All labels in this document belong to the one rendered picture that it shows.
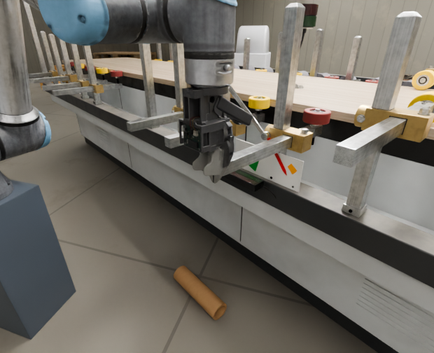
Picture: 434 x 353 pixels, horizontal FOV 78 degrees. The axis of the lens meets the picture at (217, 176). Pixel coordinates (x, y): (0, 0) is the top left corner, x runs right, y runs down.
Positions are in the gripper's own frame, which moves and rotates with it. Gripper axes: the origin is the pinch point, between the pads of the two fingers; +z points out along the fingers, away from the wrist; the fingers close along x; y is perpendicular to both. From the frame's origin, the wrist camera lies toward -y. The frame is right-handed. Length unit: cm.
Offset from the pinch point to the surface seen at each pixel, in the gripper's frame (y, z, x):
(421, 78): -113, -13, 9
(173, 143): -4.1, -0.5, -23.5
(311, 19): -32.9, -32.3, -1.4
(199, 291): -15, 75, -28
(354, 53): -137, -21, -32
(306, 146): -29.1, -1.5, 4.9
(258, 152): -12.5, -3.0, 1.5
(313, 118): -38.1, -6.8, 1.1
